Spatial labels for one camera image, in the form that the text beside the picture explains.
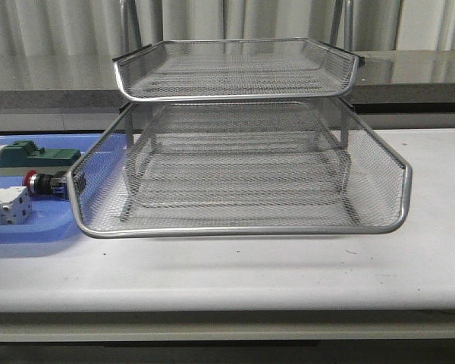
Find silver metal rack frame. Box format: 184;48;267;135
119;0;366;226

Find white circuit breaker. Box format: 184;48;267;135
0;187;32;225

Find silver mesh tray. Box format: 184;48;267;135
113;38;364;102
125;152;349;208
67;98;413;238

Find red emergency push button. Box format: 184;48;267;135
23;170;69;200

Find green electrical switch block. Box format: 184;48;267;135
0;140;81;177

